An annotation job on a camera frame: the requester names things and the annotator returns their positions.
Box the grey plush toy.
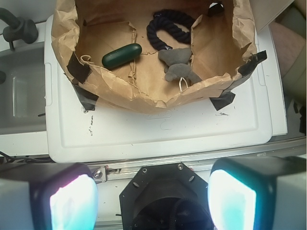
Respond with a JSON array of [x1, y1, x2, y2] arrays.
[[158, 48, 202, 84]]

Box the aluminium frame rail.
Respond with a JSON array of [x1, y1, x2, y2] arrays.
[[87, 137, 307, 183]]

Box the black tape right side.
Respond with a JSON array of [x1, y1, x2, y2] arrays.
[[223, 50, 267, 94]]

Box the white plastic bin lid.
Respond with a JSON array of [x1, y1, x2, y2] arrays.
[[44, 17, 273, 162]]

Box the black tape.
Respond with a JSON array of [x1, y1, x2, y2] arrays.
[[210, 91, 236, 111], [72, 84, 98, 111], [223, 50, 267, 94], [67, 52, 92, 84]]

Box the grey sink basin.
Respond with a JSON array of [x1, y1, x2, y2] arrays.
[[0, 42, 46, 135]]

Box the black tape left side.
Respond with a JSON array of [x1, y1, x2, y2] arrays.
[[67, 52, 92, 84]]

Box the black octagonal mount plate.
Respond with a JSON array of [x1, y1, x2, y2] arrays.
[[119, 162, 214, 230]]

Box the dark navy rope loop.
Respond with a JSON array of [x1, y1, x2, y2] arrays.
[[146, 9, 198, 51]]

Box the black faucet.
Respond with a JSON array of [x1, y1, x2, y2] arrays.
[[0, 8, 39, 51]]

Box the black tape right front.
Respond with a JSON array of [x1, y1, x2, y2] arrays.
[[210, 91, 236, 111]]

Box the brown paper bag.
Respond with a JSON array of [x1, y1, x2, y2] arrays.
[[51, 0, 257, 114]]

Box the dark green plastic pickle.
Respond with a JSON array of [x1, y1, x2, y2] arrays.
[[102, 43, 142, 69]]

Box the gripper left finger translucent pad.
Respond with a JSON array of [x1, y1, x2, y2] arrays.
[[0, 163, 98, 230]]

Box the gripper right finger translucent pad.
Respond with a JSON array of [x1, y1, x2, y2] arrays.
[[208, 157, 307, 230]]

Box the black tape left front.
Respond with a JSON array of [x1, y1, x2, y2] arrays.
[[72, 84, 98, 111]]

